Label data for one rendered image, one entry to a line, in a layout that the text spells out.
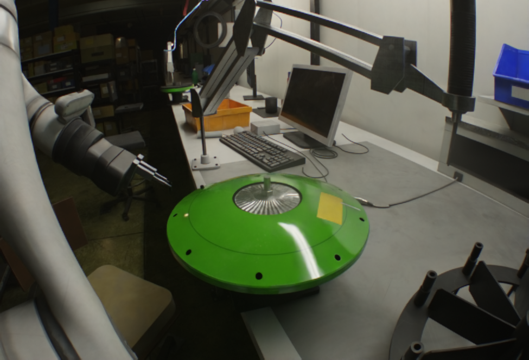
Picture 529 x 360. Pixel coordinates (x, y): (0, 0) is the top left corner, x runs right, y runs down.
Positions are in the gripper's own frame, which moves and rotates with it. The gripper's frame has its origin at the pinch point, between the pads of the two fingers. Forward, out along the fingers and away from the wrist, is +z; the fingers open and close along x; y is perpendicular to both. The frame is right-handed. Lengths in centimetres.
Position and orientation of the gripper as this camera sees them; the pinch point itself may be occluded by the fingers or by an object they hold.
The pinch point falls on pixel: (170, 185)
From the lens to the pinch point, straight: 43.0
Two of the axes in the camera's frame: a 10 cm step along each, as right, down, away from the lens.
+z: 8.3, 4.9, 2.8
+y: -5.5, 7.9, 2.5
